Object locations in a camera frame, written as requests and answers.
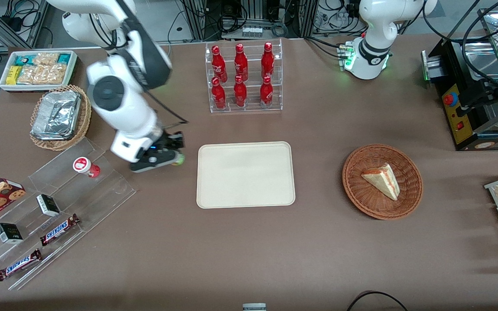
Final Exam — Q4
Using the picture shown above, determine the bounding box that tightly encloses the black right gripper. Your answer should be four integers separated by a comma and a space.
153, 132, 185, 154

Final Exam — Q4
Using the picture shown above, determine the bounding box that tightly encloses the beige rectangular tray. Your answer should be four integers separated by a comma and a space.
196, 141, 296, 209

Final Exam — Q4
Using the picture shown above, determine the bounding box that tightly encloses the red gum bottle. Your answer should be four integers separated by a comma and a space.
73, 157, 101, 178

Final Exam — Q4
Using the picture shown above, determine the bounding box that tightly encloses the red cola bottle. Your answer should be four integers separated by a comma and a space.
261, 42, 275, 79
259, 76, 274, 108
233, 75, 248, 108
234, 44, 249, 82
211, 77, 227, 110
211, 45, 227, 83

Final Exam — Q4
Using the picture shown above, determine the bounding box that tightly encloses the clear acrylic bottle rack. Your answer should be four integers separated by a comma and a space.
205, 39, 283, 114

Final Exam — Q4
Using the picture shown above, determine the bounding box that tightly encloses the clear acrylic stepped display stand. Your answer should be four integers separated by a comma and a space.
0, 137, 137, 291

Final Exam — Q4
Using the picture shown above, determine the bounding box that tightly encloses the light wicker basket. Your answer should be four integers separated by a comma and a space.
30, 85, 92, 151

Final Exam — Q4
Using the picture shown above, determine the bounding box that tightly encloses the silver foil container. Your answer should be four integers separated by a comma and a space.
32, 90, 82, 141

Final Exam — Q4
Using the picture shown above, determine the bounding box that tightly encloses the white plastic snack bin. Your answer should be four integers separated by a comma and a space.
0, 50, 78, 93

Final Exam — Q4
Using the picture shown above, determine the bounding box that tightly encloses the small black box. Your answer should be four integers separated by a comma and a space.
36, 194, 61, 217
0, 222, 23, 244

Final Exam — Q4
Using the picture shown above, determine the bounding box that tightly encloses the Snickers chocolate bar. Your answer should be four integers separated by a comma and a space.
0, 249, 43, 282
39, 214, 81, 247

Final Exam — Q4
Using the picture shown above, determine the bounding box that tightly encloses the large peanut brittle bag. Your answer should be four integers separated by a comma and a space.
17, 64, 67, 85

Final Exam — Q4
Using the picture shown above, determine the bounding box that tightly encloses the small peanut brittle bag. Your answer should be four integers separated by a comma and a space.
33, 53, 60, 66

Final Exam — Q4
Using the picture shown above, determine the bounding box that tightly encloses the yellow snack packet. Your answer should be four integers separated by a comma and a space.
6, 66, 23, 85

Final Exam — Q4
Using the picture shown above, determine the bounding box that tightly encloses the round brown wicker basket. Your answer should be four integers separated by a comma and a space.
342, 144, 424, 220

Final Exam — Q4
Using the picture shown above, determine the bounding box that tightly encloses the wrapped sandwich wedge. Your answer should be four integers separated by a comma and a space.
361, 163, 401, 201

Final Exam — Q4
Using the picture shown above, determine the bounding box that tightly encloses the black sealing machine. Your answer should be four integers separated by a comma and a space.
421, 0, 498, 152

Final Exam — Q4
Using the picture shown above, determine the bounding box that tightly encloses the black cable loop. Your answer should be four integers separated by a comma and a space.
346, 291, 409, 311

